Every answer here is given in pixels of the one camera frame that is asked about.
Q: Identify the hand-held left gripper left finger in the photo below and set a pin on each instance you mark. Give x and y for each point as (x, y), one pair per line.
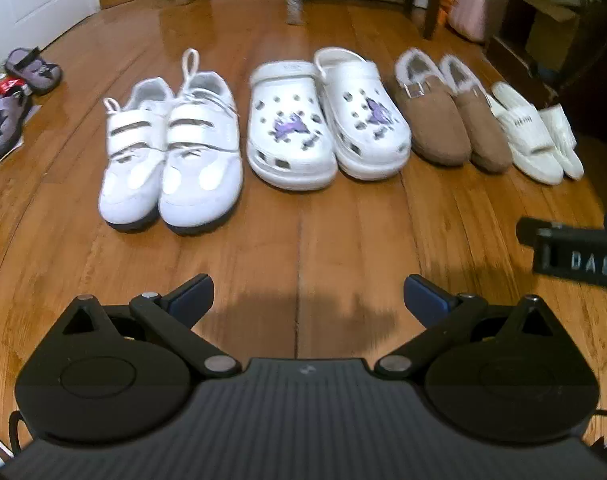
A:
(191, 300)

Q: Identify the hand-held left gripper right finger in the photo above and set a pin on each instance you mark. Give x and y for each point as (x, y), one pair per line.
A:
(426, 300)

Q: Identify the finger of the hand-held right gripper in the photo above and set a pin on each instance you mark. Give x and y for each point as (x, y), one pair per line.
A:
(536, 227)

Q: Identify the cream slide slipper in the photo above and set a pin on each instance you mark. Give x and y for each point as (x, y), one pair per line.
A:
(523, 135)
(563, 135)

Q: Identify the brown fur-lined slipper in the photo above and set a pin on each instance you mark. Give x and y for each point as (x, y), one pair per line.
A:
(483, 130)
(433, 120)

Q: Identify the white clog with purple charm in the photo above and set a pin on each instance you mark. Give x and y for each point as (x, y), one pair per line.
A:
(288, 130)
(368, 120)

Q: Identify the open cardboard box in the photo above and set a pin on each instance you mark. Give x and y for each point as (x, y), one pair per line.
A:
(558, 30)

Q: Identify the dark wooden cabinet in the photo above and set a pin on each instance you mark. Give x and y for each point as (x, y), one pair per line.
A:
(603, 35)

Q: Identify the pink bag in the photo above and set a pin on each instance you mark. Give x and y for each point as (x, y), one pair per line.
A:
(467, 10)

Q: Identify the small red packet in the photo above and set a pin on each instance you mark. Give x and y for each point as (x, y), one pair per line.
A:
(8, 86)

